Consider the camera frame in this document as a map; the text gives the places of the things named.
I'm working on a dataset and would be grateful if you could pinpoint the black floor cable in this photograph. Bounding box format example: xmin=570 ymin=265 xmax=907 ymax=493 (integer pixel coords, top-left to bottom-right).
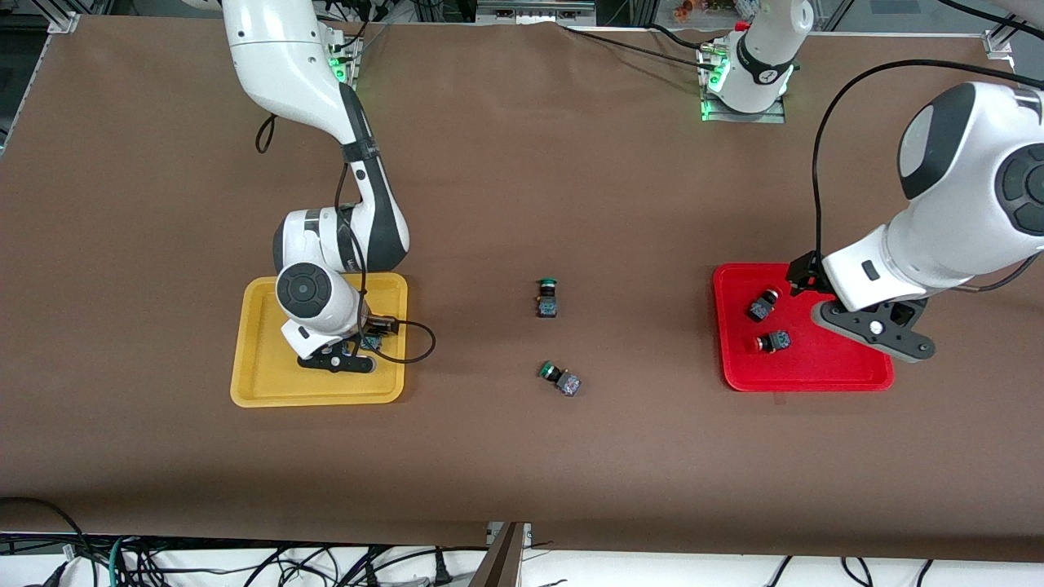
xmin=0 ymin=497 xmax=86 ymax=572

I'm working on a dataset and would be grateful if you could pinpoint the table cover sheet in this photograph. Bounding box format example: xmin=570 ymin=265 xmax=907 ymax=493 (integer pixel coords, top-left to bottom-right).
xmin=0 ymin=15 xmax=1044 ymax=563

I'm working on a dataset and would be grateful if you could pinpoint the black cable on table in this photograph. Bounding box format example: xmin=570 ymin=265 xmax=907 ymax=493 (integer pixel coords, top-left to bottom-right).
xmin=559 ymin=23 xmax=720 ymax=68

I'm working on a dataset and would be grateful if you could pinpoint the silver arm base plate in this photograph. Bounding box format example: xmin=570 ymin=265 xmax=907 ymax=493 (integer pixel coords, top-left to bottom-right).
xmin=699 ymin=45 xmax=787 ymax=125
xmin=325 ymin=33 xmax=361 ymax=86

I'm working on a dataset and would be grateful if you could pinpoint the red plastic tray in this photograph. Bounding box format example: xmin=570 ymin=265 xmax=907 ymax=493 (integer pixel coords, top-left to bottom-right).
xmin=713 ymin=263 xmax=896 ymax=393

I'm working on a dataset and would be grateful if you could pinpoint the grey metal table strut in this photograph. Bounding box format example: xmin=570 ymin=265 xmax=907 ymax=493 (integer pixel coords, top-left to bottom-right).
xmin=469 ymin=522 xmax=529 ymax=587

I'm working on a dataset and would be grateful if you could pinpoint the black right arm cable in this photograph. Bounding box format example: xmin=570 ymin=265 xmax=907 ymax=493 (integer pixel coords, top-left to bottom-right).
xmin=254 ymin=114 xmax=438 ymax=365

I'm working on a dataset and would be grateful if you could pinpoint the grey metal rail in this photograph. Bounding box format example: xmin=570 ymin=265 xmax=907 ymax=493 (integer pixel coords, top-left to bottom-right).
xmin=477 ymin=0 xmax=597 ymax=24

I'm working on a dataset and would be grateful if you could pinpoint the yellow plastic tray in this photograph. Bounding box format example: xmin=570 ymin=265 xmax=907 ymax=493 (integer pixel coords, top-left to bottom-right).
xmin=230 ymin=273 xmax=409 ymax=408

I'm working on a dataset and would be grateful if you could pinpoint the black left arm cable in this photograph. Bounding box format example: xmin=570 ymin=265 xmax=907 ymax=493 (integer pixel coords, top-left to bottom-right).
xmin=812 ymin=59 xmax=1044 ymax=293

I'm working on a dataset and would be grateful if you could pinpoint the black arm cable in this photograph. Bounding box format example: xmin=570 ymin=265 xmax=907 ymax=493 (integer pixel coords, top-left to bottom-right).
xmin=254 ymin=114 xmax=438 ymax=365
xmin=812 ymin=59 xmax=1044 ymax=293

